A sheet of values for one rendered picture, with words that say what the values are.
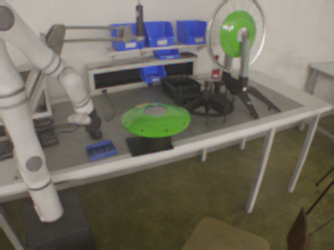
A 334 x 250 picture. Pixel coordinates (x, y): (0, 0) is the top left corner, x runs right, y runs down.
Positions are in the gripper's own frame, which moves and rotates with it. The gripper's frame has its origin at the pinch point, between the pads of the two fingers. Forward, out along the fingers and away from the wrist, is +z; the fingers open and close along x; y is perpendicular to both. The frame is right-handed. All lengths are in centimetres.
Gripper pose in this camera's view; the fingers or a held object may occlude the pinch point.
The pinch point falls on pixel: (96, 136)
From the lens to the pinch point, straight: 109.2
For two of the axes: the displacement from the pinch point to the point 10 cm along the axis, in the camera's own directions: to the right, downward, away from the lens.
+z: 0.6, 5.4, 8.4
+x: -9.9, -0.6, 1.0
